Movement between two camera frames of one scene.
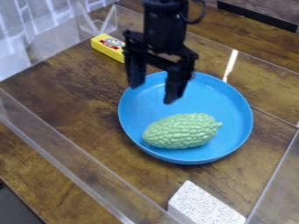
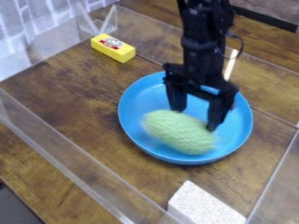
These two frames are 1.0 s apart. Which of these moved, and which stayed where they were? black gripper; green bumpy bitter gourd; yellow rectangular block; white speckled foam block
Moved: black gripper; green bumpy bitter gourd
Stayed: white speckled foam block; yellow rectangular block
